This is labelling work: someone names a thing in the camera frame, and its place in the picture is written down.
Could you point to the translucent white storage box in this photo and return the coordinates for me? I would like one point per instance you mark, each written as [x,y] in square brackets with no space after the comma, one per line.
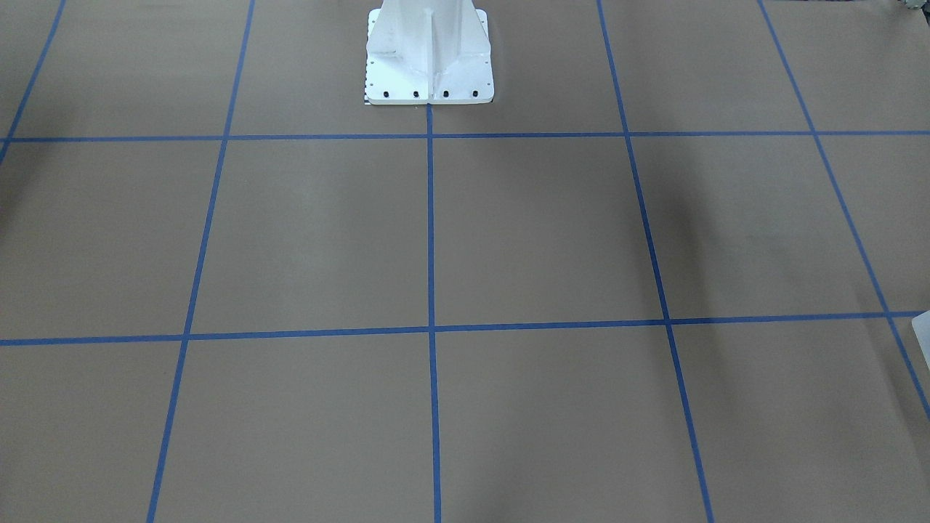
[920,327]

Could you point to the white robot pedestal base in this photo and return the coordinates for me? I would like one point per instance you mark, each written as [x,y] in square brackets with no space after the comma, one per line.
[428,52]

